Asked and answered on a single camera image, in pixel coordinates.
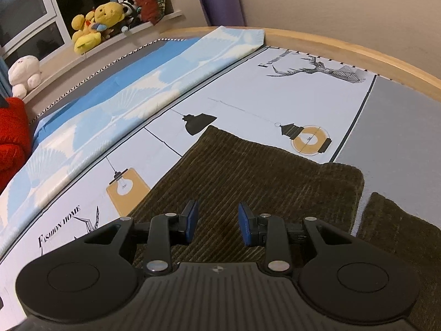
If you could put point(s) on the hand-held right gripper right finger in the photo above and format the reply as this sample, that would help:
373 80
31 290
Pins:
245 224

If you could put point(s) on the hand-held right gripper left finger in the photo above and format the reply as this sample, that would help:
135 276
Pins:
191 215

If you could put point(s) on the blue white patterned quilt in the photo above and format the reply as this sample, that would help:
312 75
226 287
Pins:
137 93

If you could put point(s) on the window ledge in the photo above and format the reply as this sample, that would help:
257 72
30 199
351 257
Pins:
137 29

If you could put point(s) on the red blanket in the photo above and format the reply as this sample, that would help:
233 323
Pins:
12 138

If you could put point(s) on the yellow duck plush toy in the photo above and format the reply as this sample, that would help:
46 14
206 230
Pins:
86 39

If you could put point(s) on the purple rolled mat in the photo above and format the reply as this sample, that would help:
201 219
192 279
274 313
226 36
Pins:
222 5

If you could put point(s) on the black white panda plush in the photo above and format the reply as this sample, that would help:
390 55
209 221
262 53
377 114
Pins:
128 10

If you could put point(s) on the yellow bear plush toy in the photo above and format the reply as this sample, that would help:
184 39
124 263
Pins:
109 15

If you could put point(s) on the white plush toy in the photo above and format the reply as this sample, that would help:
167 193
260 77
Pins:
24 74

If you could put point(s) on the window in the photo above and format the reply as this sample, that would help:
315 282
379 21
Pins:
27 10

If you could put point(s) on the wooden bed frame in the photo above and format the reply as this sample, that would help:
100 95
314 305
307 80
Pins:
344 46

